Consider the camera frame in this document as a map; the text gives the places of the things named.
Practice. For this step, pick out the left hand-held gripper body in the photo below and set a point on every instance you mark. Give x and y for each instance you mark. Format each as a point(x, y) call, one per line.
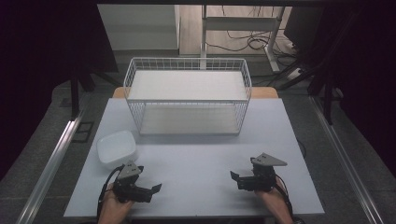
point(126, 174)

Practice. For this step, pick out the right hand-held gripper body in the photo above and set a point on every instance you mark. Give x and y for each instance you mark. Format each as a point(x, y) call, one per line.
point(263, 174)

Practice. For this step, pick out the person's left hand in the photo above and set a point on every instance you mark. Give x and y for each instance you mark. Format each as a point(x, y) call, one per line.
point(112, 209)

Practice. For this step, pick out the white square bowl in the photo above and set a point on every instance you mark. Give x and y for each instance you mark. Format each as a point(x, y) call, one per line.
point(116, 148)

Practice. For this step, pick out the grey table board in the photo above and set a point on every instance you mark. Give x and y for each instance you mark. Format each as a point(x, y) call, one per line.
point(199, 168)

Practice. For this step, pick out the wooden table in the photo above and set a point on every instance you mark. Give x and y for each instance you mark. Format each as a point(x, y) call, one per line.
point(264, 92)

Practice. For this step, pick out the black metal stand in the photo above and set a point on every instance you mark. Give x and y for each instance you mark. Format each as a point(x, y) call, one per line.
point(327, 99)
point(74, 96)

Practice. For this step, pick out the white power strip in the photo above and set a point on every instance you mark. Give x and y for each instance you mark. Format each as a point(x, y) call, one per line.
point(294, 73)

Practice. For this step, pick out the white cabinet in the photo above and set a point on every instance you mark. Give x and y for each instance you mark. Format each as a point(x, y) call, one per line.
point(140, 28)

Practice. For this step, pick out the aluminium rail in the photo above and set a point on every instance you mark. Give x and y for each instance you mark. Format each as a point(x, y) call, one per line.
point(49, 168)
point(345, 161)

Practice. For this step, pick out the white metal desk frame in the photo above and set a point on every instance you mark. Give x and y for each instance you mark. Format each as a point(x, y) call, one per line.
point(239, 23)

